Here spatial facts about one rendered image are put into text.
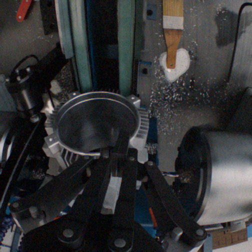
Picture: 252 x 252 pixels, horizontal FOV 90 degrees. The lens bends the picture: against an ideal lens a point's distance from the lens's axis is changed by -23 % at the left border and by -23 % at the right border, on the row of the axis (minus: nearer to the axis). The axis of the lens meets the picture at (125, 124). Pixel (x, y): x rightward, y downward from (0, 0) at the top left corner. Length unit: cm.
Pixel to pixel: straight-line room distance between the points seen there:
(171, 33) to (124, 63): 16
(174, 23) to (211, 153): 30
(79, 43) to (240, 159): 39
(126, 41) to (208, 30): 23
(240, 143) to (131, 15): 33
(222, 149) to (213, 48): 27
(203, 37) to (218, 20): 7
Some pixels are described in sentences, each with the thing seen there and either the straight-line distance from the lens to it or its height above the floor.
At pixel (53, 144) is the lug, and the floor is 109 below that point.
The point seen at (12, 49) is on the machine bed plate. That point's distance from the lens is 61.
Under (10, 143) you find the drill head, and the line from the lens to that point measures 41.
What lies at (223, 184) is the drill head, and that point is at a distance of 32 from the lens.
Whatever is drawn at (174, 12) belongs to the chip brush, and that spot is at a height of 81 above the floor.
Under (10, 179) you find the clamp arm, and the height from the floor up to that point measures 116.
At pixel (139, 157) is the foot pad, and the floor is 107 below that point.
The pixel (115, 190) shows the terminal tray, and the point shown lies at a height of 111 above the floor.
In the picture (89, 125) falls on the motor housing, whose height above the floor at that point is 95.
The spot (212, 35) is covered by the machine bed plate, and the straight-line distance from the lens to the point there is 46.
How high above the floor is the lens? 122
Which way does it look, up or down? 43 degrees down
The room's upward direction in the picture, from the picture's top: 171 degrees counter-clockwise
